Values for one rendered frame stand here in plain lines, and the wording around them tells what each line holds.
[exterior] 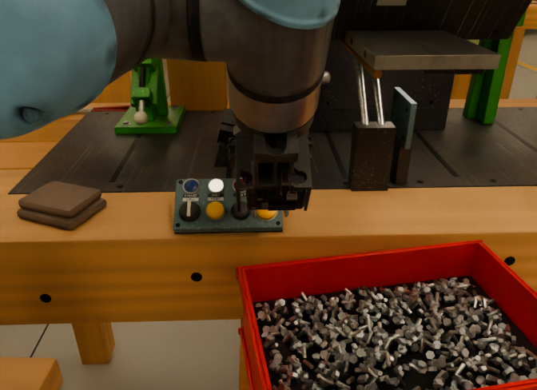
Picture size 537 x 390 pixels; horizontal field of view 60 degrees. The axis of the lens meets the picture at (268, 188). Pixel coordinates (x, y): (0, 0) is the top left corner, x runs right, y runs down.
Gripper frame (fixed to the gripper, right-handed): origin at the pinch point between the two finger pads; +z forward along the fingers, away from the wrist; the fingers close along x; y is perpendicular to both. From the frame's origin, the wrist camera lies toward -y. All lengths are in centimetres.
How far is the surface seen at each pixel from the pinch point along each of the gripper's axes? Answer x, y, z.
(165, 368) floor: -32, 7, 115
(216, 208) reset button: -7.0, 0.1, 5.6
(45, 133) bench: -48, -34, 36
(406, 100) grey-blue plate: 22.1, -18.1, 5.6
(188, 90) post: -18, -48, 39
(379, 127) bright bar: 17.3, -13.3, 6.1
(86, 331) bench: -56, -3, 104
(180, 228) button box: -11.9, 2.4, 6.8
